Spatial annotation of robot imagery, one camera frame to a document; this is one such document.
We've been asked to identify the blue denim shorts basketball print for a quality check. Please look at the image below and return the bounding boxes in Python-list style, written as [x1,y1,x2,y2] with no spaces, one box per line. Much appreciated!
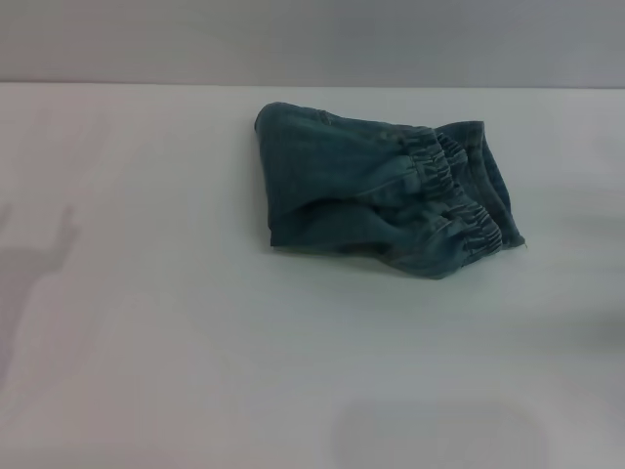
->
[253,101,529,282]

